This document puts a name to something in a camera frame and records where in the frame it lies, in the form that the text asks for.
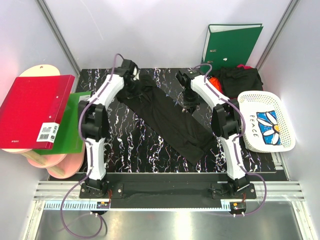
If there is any white slotted cable duct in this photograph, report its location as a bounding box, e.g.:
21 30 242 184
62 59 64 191
44 200 111 211

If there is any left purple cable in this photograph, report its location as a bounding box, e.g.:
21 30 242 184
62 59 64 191
59 52 126 238

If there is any green lever arch binder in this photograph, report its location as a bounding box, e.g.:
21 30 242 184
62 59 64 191
200 23 263 74

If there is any aluminium frame profile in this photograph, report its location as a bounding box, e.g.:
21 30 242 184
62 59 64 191
33 181 305 202

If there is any folded dark shirts pile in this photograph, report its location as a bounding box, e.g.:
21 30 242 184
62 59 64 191
209 64 263 99

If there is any black marbled table mat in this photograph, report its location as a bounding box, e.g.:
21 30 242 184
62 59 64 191
76 68 276 173

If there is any black t shirt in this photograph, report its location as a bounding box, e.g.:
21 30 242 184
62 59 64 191
116 74 216 165

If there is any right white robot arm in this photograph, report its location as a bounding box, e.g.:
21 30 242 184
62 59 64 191
175 69 250 198

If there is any green plastic folder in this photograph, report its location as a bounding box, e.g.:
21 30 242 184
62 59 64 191
34 91 91 155

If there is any orange garment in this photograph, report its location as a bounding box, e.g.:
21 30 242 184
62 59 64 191
209 77 223 93

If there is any white printed t shirt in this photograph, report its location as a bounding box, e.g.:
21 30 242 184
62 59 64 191
246 110 282 146

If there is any white plastic laundry basket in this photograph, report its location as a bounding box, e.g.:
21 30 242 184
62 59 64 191
237 90 296 153

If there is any red ring binder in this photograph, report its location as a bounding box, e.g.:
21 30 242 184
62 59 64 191
0 75 75 150

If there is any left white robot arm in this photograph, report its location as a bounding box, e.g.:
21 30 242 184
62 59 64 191
78 59 141 198

